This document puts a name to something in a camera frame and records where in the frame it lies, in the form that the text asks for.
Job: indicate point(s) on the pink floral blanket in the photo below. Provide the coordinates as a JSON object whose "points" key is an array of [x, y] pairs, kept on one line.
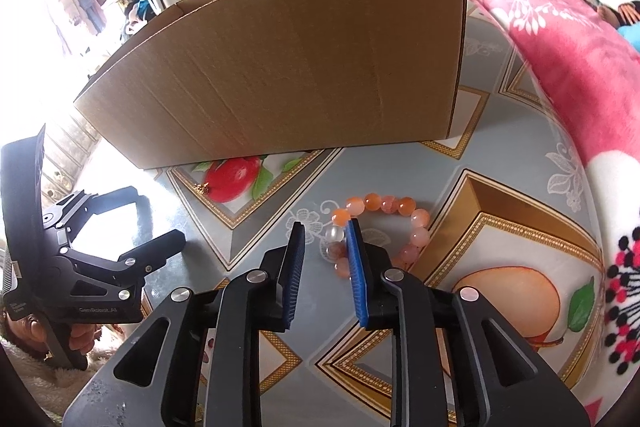
{"points": [[565, 57]]}

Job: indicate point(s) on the fruit print tablecloth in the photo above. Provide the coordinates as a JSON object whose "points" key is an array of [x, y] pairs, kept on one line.
{"points": [[500, 147]]}

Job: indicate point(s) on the person's left hand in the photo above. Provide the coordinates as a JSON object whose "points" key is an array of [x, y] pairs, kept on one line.
{"points": [[82, 334]]}

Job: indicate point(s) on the pile of clothes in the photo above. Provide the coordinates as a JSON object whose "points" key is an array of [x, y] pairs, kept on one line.
{"points": [[140, 14]]}

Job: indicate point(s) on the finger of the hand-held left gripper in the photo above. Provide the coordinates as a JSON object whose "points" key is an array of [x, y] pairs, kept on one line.
{"points": [[110, 199], [155, 247]]}

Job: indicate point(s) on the hanging clothes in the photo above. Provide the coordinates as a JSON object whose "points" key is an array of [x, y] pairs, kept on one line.
{"points": [[75, 2]]}

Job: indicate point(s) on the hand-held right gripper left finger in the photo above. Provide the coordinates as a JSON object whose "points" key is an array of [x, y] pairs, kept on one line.
{"points": [[292, 277]]}

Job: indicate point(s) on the white green fleece blanket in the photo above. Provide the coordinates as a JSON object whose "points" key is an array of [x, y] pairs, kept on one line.
{"points": [[45, 382]]}

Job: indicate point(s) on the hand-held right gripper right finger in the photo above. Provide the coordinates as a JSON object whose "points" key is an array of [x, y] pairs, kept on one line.
{"points": [[357, 277]]}

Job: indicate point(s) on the blue cartoon blanket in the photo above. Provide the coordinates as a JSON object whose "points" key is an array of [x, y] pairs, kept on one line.
{"points": [[631, 34]]}

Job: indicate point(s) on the gold earring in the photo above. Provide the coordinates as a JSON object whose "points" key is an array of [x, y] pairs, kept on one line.
{"points": [[203, 188]]}

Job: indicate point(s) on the brown cardboard box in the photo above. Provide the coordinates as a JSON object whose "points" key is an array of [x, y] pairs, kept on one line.
{"points": [[280, 67]]}

